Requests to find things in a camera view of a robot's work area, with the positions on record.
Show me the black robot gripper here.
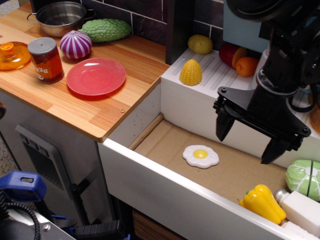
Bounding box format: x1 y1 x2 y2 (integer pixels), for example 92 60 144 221
213 85 311 165

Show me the yellow toy corn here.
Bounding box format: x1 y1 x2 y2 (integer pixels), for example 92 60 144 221
179 59 203 86

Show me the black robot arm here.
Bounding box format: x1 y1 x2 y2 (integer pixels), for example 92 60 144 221
213 0 320 164

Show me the pink plastic plate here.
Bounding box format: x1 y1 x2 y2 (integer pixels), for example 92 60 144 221
66 58 127 96

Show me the toy fried egg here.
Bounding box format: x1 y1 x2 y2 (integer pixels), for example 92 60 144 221
182 145 220 169

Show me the yellow toy bell pepper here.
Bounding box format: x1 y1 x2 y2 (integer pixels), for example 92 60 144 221
239 184 287 225

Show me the green toy cabbage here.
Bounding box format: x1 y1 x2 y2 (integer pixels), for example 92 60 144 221
285 159 320 202

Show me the orange transparent pot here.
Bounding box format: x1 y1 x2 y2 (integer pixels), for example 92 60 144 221
309 96 320 134

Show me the orange toy fruit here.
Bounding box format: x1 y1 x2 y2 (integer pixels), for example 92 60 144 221
235 56 259 77

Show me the grey toy faucet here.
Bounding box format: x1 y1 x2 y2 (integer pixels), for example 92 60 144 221
248 45 270 90

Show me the red cut toy apple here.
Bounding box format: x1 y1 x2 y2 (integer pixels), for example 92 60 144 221
219 43 247 69

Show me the white toy sink basin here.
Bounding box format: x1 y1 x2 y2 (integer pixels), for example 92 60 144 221
98 50 320 240

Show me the white bottle silver cap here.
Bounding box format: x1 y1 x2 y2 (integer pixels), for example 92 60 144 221
273 189 320 238

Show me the yellow toy potato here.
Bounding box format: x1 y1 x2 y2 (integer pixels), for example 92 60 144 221
187 34 213 55

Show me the green toy bitter gourd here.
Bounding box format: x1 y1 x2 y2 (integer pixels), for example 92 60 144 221
79 18 132 43

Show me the purple striped toy onion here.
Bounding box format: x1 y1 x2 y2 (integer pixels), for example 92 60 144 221
59 30 93 60

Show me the grey oven door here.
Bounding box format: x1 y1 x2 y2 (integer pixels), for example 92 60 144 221
15 124 90 200

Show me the red bean can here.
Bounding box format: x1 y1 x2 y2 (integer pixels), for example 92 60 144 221
27 37 65 84

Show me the steel cooking pot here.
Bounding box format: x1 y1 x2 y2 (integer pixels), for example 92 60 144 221
26 1 96 38

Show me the blue clamp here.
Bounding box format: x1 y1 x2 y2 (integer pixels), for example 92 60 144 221
0 170 47 202

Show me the orange transparent lid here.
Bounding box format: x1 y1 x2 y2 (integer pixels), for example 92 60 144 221
0 41 32 72

